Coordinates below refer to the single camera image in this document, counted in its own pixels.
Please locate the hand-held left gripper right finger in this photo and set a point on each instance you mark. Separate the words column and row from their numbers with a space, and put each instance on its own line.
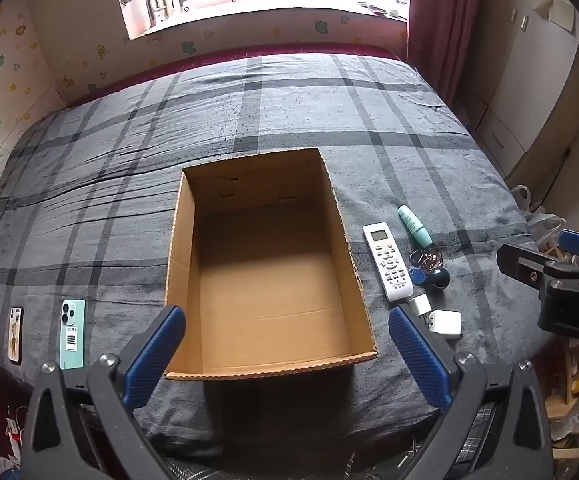
column 419, row 360

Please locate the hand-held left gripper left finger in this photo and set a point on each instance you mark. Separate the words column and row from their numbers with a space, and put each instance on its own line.
column 154, row 355

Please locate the large white charger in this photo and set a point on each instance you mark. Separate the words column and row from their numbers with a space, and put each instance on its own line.
column 444, row 322

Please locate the small white charger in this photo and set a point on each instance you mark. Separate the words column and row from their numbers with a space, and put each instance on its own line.
column 421, row 304

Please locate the dark blue glossy ball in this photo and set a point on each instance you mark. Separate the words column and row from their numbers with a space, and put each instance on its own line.
column 439, row 278

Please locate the white remote control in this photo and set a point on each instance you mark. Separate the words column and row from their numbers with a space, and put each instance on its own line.
column 387, row 260

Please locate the teal cosmetic tube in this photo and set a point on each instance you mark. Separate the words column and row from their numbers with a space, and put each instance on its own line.
column 414, row 227

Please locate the cardboard box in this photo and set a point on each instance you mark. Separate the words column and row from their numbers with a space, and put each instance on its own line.
column 259, row 285

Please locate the white plastic bag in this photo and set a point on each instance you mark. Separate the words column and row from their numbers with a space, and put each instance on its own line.
column 544, row 225

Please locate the mint green phone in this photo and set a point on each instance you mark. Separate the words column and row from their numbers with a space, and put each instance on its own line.
column 72, row 335

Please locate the wooden rack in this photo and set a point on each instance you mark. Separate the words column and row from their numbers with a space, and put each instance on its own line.
column 567, row 400

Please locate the phone with cartoon case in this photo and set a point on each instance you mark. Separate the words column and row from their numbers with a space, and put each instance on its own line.
column 15, row 335

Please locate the white and red packaging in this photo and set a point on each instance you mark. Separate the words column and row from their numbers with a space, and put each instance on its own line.
column 13, row 435

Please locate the white wardrobe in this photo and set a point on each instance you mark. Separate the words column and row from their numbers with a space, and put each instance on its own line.
column 529, row 85

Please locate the grey plaid bedsheet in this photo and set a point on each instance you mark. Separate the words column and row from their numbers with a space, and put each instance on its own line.
column 119, row 185

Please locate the dark red curtain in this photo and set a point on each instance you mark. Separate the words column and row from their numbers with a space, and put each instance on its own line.
column 444, row 20

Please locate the dark red mattress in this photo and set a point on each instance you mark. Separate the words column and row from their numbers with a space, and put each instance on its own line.
column 219, row 57

